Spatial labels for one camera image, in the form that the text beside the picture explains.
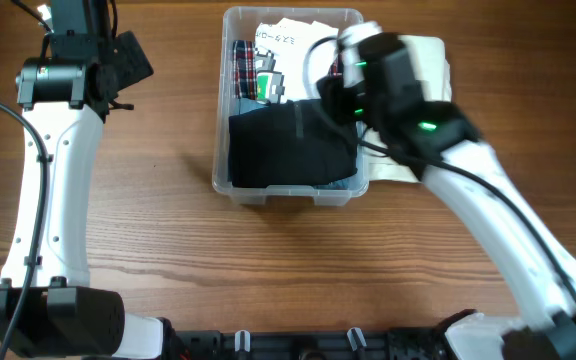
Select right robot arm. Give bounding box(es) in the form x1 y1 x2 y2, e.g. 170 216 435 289
316 22 576 359

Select white printed t-shirt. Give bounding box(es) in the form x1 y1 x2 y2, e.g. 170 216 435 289
254 18 339 104

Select black garment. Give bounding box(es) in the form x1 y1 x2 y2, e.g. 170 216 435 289
227 98 360 190

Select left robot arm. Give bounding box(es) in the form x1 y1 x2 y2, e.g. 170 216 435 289
0 0 183 359

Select blue denim jeans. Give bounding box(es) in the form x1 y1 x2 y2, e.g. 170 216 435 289
226 97 364 191

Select cream cloth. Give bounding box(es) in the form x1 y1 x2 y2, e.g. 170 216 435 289
364 35 452 183

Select clear plastic storage container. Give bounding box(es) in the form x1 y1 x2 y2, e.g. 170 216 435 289
212 6 369 206

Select red plaid shirt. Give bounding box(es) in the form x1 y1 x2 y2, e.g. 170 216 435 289
233 35 343 104

